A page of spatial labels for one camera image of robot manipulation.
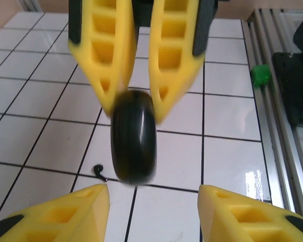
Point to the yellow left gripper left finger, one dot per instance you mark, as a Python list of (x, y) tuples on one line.
[(65, 224)]

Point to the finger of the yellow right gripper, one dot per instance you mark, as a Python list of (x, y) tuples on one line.
[(121, 50), (187, 73)]

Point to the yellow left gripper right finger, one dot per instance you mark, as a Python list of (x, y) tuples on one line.
[(227, 224)]

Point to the green plastic block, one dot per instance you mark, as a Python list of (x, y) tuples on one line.
[(261, 75)]

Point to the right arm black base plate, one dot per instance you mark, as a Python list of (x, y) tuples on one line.
[(290, 83)]

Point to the black earbud charging case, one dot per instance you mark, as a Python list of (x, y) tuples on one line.
[(133, 141)]

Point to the aluminium mounting rail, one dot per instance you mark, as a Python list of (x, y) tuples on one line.
[(275, 151)]

